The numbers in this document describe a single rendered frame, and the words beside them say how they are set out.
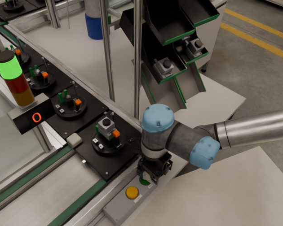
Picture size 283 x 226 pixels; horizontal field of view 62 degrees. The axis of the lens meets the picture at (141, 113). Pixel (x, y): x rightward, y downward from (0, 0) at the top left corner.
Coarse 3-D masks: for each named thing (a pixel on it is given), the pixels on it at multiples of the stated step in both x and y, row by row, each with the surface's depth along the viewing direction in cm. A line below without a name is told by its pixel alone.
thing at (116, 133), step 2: (112, 130) 87; (116, 130) 85; (112, 132) 86; (114, 132) 85; (116, 132) 85; (118, 132) 85; (112, 134) 86; (114, 134) 84; (116, 134) 84; (118, 134) 85; (114, 136) 86; (116, 136) 85; (118, 136) 86; (116, 138) 86; (118, 138) 87; (116, 140) 87; (118, 140) 88; (116, 142) 88; (118, 142) 89; (116, 144) 89; (118, 144) 90
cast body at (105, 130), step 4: (104, 120) 86; (108, 120) 86; (100, 124) 86; (104, 124) 85; (108, 124) 85; (112, 124) 86; (100, 128) 88; (104, 128) 85; (108, 128) 85; (112, 128) 87; (100, 132) 90; (104, 132) 87; (108, 132) 87; (108, 136) 86; (112, 136) 88
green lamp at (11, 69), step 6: (12, 60) 57; (0, 66) 57; (6, 66) 57; (12, 66) 58; (18, 66) 60; (0, 72) 58; (6, 72) 58; (12, 72) 59; (18, 72) 60; (6, 78) 59; (12, 78) 60
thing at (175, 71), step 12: (132, 12) 86; (120, 24) 88; (132, 24) 82; (144, 24) 93; (132, 36) 85; (144, 36) 91; (144, 48) 83; (156, 48) 90; (168, 48) 92; (144, 60) 86; (180, 60) 89; (180, 72) 87
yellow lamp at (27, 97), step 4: (28, 84) 66; (28, 88) 65; (24, 92) 64; (28, 92) 66; (16, 96) 64; (20, 96) 64; (24, 96) 65; (28, 96) 66; (32, 96) 68; (16, 100) 66; (20, 100) 65; (24, 100) 66; (28, 100) 67; (32, 100) 68; (20, 104) 67; (24, 104) 67; (28, 104) 67
